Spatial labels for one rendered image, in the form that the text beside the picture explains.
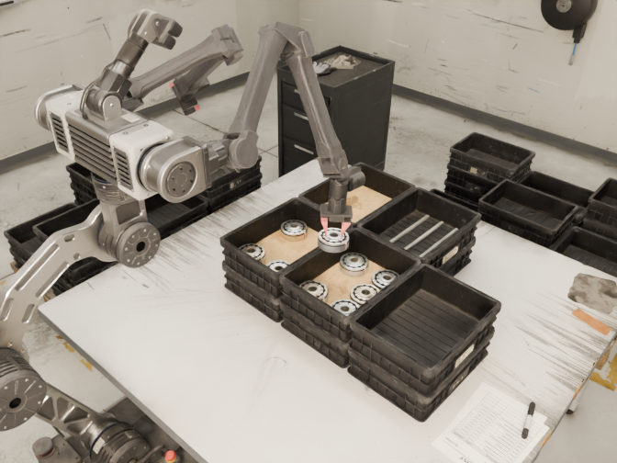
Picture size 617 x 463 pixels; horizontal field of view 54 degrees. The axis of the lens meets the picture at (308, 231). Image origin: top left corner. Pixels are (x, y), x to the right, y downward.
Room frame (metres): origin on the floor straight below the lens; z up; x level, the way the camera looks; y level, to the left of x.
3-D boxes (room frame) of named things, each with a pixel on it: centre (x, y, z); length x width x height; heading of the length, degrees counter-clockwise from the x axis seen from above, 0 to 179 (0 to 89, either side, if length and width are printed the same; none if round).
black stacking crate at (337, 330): (1.56, -0.15, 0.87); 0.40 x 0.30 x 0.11; 138
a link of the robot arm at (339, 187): (1.61, -0.10, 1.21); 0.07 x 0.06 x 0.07; 138
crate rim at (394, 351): (1.36, -0.37, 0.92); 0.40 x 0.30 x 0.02; 138
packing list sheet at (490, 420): (1.09, -0.55, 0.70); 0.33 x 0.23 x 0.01; 139
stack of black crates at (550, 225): (2.53, -1.09, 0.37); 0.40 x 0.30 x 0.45; 49
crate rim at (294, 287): (1.56, -0.15, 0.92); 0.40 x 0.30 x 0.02; 138
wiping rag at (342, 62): (3.71, -0.20, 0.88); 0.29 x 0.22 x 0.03; 139
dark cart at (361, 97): (3.59, -0.16, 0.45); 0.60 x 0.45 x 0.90; 139
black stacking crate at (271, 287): (1.76, 0.08, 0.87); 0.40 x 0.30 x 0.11; 138
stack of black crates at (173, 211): (2.60, 0.77, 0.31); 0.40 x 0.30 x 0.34; 139
